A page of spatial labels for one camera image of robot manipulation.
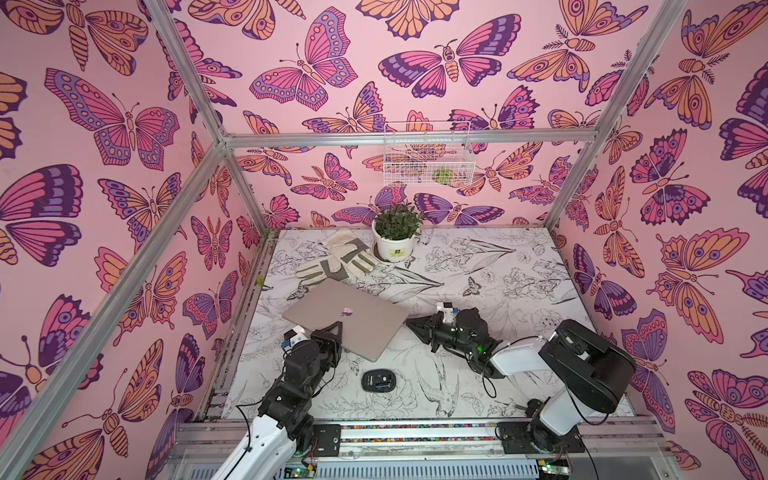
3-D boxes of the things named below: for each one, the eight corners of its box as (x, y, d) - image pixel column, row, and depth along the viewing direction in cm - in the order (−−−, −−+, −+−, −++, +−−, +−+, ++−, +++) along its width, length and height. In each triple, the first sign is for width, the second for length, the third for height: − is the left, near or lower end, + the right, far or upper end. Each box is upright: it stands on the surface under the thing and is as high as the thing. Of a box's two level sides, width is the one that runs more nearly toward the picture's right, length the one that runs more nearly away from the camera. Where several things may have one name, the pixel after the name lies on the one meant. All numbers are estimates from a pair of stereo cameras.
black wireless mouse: (361, 392, 83) (360, 389, 81) (362, 373, 87) (361, 369, 84) (396, 392, 83) (396, 389, 81) (396, 373, 87) (396, 369, 84)
